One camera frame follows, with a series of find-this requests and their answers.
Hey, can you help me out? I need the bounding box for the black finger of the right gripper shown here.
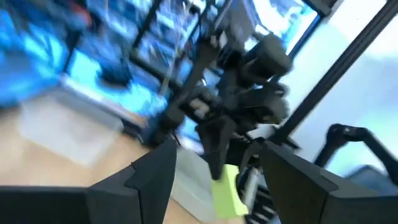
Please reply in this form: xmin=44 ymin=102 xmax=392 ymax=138
xmin=238 ymin=139 xmax=265 ymax=175
xmin=198 ymin=115 xmax=239 ymax=181

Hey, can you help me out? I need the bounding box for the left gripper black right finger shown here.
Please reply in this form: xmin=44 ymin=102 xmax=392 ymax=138
xmin=261 ymin=141 xmax=398 ymax=224

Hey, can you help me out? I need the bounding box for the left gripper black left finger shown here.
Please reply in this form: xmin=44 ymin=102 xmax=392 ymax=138
xmin=88 ymin=138 xmax=178 ymax=224

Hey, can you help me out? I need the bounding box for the green rectangular block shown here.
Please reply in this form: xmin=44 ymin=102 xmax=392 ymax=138
xmin=210 ymin=164 xmax=250 ymax=219

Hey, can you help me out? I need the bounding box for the grey translucent plastic bin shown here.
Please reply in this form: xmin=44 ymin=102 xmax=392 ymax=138
xmin=170 ymin=148 xmax=220 ymax=223

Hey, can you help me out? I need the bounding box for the black curved bar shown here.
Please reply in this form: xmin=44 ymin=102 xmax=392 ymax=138
xmin=313 ymin=123 xmax=398 ymax=187

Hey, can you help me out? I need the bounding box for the clear plastic bin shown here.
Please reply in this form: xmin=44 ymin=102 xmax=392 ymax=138
xmin=17 ymin=91 xmax=124 ymax=168

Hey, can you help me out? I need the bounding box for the black aluminium table frame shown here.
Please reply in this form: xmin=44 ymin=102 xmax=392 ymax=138
xmin=270 ymin=0 xmax=398 ymax=147

